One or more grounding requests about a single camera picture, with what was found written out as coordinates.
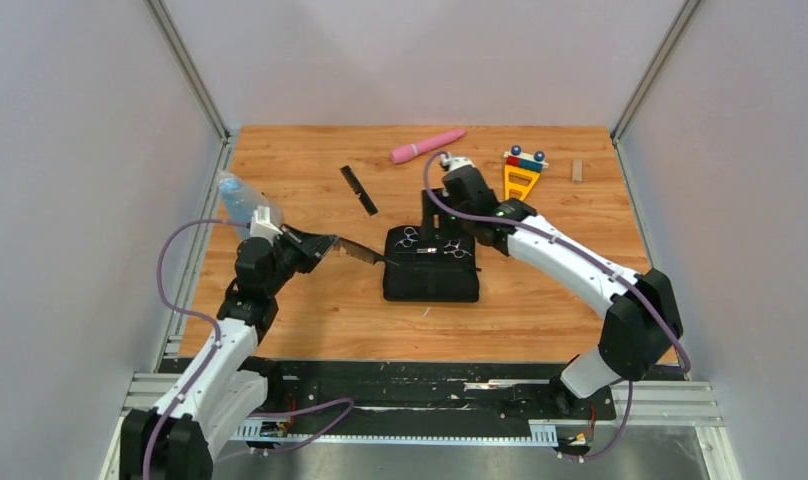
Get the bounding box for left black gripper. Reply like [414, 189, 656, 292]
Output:
[264, 224, 338, 297]

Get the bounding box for silver thinning scissors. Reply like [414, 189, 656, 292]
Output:
[429, 239, 472, 259]

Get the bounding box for black zip tool case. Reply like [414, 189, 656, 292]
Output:
[382, 225, 480, 303]

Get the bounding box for black barber comb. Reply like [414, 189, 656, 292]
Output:
[340, 165, 379, 216]

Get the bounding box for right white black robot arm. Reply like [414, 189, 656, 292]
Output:
[425, 151, 691, 418]

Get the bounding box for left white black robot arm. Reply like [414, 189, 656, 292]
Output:
[118, 207, 339, 479]

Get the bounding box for colourful toy block bar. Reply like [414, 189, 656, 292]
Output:
[504, 145, 549, 173]

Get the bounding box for pink cylindrical wand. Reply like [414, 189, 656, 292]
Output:
[389, 128, 466, 164]

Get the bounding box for small wooden block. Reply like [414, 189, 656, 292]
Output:
[571, 159, 583, 183]

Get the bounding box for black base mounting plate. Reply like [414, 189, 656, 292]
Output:
[259, 360, 617, 438]

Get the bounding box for yellow triangular toy frame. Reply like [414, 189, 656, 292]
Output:
[503, 164, 541, 201]

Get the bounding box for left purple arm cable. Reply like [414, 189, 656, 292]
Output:
[140, 219, 356, 480]

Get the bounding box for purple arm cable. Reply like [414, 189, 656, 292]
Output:
[140, 219, 356, 480]
[423, 151, 692, 463]

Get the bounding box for left aluminium corner post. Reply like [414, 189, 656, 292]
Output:
[144, 0, 234, 144]

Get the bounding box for aluminium corner post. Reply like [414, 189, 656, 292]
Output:
[144, 0, 234, 144]
[610, 0, 704, 146]

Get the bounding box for right aluminium corner post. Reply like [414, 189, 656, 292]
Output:
[610, 0, 704, 146]

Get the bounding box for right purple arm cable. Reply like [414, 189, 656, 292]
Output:
[423, 151, 692, 463]

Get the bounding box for aluminium front rail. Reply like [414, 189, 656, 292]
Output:
[99, 372, 743, 480]

